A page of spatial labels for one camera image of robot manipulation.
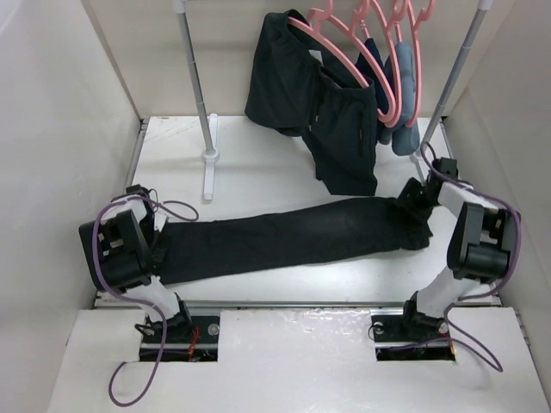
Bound right rack pole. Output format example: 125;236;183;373
416;0;493;158

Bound black trousers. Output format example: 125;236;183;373
156;197;432;285
245;9;378;196

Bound right white rack foot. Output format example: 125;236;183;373
409;153;430;183

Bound black trousers on hanger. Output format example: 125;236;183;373
245;9;378;196

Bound left white rack foot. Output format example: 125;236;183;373
202;114;220;201

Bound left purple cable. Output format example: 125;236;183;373
90;188;200;408

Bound white rack foot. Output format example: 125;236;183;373
202;114;220;201
409;153;430;183

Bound light blue jeans on hanger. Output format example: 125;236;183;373
377;41;420;157

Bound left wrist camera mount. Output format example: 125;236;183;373
154;207;170;232

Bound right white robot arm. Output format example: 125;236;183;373
398;157;522;339

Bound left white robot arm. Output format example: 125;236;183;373
78;185;199;343

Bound pink hanger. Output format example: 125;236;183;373
287;0;377;89
369;0;436;128
307;0;401;126

